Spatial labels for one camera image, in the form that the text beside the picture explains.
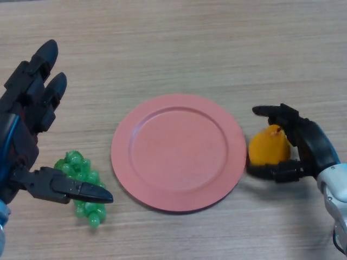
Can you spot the green grape bunch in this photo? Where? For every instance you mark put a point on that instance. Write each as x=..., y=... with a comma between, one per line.
x=92, y=214

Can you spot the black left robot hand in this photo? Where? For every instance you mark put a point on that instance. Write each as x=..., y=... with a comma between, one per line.
x=19, y=151

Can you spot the pink round plate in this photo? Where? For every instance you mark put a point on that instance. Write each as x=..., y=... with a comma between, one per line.
x=176, y=154

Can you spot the yellow pear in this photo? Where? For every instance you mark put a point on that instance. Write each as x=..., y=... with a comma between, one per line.
x=265, y=147

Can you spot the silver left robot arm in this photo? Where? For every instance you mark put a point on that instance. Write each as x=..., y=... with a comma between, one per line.
x=2, y=230

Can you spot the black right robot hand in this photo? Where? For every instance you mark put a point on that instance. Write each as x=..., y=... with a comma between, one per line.
x=314, y=143

